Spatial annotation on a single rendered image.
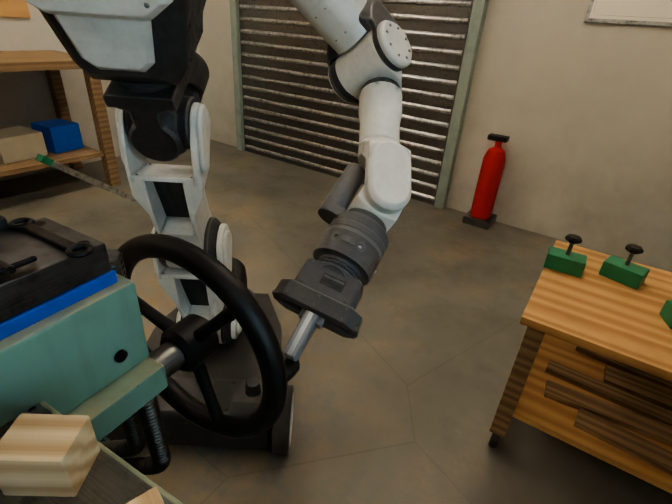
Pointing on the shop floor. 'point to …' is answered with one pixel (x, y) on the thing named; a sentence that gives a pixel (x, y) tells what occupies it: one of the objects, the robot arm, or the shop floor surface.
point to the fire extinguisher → (487, 185)
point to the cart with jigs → (597, 360)
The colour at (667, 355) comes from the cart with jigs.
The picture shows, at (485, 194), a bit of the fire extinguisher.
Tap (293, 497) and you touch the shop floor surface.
